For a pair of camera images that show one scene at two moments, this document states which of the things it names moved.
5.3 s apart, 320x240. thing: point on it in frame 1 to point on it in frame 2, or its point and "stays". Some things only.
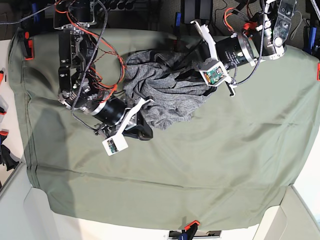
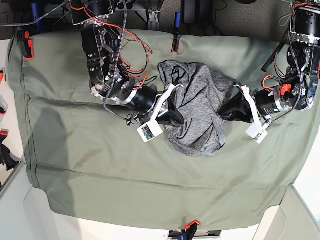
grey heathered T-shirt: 173,83 to 203,91
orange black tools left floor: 7,157 stays
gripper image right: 228,51 to 265,103
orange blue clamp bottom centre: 190,230 stays
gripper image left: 114,113 to 146,103
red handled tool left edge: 1,76 stays
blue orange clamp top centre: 176,47 stays
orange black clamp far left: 29,49 stays
